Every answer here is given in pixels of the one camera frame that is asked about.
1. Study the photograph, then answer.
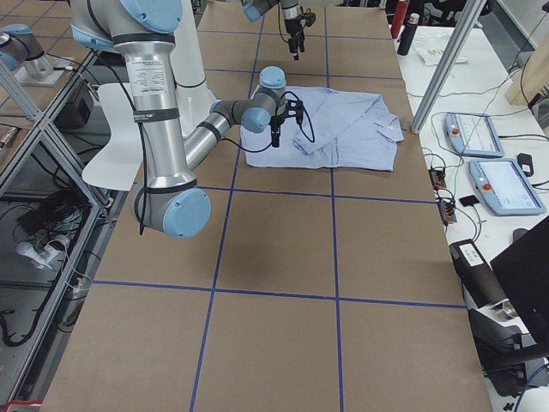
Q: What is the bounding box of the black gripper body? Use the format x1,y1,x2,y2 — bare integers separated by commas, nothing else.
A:
270,99,288,138
285,18,305,54

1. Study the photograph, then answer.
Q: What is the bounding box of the light blue striped shirt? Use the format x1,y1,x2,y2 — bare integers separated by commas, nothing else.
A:
240,87,403,172

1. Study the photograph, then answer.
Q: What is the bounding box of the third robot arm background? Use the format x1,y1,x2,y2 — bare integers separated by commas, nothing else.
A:
1,23,62,87

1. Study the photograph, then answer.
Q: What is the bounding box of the red cylinder bottle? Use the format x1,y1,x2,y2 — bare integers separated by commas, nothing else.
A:
390,0,409,39

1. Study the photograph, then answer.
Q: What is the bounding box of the black water bottle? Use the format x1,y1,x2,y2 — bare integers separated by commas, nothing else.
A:
396,13,419,56

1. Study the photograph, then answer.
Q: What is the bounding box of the white plastic chair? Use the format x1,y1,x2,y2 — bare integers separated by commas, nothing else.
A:
81,83,142,191

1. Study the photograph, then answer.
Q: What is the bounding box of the orange terminal block strip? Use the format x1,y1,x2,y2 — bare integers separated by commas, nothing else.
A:
428,167,457,227

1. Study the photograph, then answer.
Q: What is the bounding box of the upper blue teach pendant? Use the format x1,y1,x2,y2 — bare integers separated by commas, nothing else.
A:
443,112,504,158

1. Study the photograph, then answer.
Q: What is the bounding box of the blue teach pendant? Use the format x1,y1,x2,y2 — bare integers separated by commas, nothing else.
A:
443,112,504,158
468,158,546,216

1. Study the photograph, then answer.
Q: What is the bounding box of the small black square pad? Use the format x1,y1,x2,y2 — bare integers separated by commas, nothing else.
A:
459,195,480,207

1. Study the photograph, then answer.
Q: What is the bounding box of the lower blue teach pendant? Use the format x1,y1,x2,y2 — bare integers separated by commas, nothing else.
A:
468,158,546,216

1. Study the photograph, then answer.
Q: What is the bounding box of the brown cylinder white label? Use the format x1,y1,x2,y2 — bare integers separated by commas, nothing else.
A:
449,239,507,307

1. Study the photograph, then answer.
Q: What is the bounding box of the black monitor near right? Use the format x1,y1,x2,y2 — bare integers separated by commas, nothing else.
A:
491,219,548,342

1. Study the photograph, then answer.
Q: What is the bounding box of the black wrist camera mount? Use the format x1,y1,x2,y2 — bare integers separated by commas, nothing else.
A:
301,9,317,27
283,99,305,126

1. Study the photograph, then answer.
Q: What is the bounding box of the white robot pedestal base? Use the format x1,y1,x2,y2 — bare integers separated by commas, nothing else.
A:
170,0,216,138

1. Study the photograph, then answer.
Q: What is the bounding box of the aluminium frame post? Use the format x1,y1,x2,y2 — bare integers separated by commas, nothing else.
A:
411,0,485,135

